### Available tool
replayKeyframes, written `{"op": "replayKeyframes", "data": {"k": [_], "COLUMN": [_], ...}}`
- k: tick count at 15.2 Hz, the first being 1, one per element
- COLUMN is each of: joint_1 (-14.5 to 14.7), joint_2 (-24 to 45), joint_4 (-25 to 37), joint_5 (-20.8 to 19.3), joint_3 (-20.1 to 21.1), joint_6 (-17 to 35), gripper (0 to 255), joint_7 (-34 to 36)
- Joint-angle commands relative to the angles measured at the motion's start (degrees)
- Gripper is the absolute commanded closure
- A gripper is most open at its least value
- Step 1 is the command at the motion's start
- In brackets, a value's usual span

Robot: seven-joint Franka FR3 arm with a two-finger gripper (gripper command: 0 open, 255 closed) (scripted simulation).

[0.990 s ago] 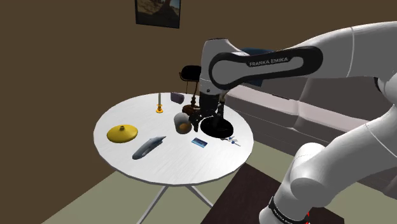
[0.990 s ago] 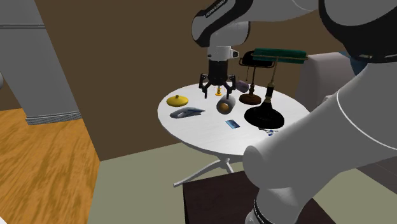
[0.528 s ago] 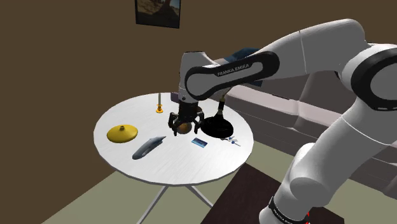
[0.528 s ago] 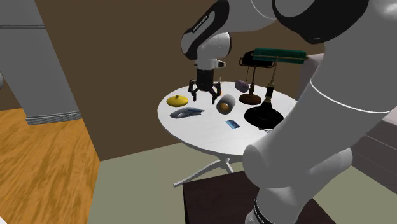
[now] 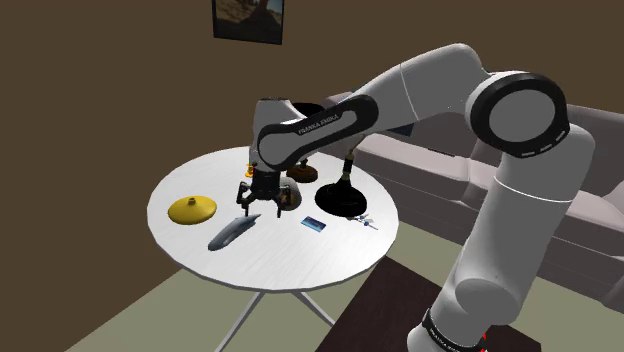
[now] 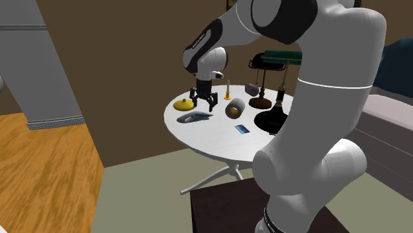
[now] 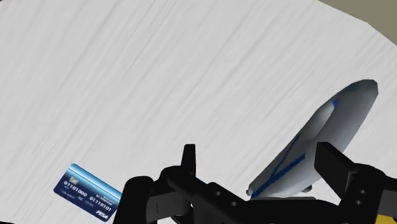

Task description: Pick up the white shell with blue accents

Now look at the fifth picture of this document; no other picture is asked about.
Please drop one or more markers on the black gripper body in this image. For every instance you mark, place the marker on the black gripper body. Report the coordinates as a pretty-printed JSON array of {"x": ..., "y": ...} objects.
[{"x": 265, "y": 185}]

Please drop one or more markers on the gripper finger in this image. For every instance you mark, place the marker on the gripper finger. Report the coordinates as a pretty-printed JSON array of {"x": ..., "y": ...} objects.
[
  {"x": 285, "y": 197},
  {"x": 244, "y": 194}
]

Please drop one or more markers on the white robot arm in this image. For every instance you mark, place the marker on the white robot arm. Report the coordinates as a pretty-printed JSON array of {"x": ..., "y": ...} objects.
[{"x": 516, "y": 204}]

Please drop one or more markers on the grey round thing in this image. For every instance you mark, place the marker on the grey round thing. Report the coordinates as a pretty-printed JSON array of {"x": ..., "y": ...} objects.
[{"x": 295, "y": 194}]

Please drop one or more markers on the small orange thing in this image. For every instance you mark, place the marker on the small orange thing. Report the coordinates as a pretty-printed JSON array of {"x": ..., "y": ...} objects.
[{"x": 249, "y": 171}]

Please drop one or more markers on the brown round thing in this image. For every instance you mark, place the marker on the brown round thing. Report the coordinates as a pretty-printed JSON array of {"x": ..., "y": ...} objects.
[{"x": 303, "y": 174}]

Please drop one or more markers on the blue card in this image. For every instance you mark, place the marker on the blue card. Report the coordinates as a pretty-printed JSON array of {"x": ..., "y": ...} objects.
[{"x": 313, "y": 224}]

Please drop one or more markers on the grey torpedo-shaped thing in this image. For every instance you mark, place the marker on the grey torpedo-shaped thing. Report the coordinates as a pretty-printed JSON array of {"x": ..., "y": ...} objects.
[{"x": 231, "y": 234}]

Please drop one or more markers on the yellow domed disc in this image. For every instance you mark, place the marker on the yellow domed disc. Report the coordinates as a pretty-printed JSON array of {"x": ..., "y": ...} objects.
[{"x": 192, "y": 212}]

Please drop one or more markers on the round white table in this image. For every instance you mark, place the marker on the round white table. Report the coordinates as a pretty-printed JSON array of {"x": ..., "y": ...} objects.
[{"x": 273, "y": 263}]

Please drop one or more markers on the small blue white toy plane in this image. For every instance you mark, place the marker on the small blue white toy plane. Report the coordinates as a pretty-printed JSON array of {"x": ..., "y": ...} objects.
[{"x": 364, "y": 222}]

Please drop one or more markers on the grey sofa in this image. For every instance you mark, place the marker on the grey sofa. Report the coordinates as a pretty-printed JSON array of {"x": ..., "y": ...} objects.
[{"x": 429, "y": 170}]

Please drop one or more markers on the dark robot stand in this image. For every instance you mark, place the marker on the dark robot stand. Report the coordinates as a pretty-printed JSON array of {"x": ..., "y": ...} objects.
[{"x": 385, "y": 307}]

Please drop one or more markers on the dark framed wall picture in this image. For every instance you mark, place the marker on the dark framed wall picture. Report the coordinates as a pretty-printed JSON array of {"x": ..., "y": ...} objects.
[{"x": 248, "y": 19}]

